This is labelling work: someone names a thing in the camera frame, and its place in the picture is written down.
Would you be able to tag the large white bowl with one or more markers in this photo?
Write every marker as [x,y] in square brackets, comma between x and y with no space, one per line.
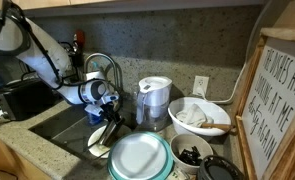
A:
[217,115]

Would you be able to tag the wooden upper cabinet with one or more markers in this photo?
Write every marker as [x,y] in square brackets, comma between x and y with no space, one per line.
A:
[153,4]

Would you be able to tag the white wall outlet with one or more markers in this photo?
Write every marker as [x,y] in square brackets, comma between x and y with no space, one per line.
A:
[200,83]

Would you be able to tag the black toaster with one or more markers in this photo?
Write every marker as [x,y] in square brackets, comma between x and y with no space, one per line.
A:
[23,100]

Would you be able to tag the steel kitchen sink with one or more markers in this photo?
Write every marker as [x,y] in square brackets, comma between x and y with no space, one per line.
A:
[60,126]

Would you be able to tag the wooden framed dishes sign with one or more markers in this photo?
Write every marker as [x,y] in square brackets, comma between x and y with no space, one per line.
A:
[273,110]

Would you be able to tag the wooden cabinet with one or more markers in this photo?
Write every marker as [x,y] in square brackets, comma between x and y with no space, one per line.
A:
[7,160]
[153,4]

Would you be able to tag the pale grey plate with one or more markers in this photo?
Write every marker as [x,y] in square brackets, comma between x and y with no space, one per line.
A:
[138,156]

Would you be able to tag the small secondary tap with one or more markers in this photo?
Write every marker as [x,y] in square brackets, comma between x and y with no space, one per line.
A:
[120,75]

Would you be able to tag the black scraps in bowl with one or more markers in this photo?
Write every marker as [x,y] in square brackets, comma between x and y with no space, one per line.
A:
[189,156]

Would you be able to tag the stainless steel tumbler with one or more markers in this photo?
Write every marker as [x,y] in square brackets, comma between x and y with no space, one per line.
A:
[110,133]

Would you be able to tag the curved steel kitchen faucet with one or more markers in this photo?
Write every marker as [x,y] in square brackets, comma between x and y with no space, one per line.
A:
[115,71]

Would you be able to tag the wooden lower cabinet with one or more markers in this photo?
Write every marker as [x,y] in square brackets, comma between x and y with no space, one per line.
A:
[7,160]

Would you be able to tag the small beige bowl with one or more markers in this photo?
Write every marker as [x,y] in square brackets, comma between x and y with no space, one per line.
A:
[187,141]

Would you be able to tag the teal plate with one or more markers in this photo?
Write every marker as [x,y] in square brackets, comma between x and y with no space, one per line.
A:
[169,160]

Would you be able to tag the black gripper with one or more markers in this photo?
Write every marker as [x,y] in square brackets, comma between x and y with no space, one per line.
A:
[111,111]

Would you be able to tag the white dish cloth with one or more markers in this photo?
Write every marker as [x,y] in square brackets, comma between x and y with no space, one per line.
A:
[192,115]

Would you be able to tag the small printed packet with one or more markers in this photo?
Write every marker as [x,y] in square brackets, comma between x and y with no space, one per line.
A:
[176,175]

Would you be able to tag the white dirty dinner plate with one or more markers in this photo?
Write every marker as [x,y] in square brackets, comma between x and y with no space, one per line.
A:
[95,148]

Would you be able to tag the white water filter pitcher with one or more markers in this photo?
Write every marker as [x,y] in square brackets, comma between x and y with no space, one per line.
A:
[155,96]

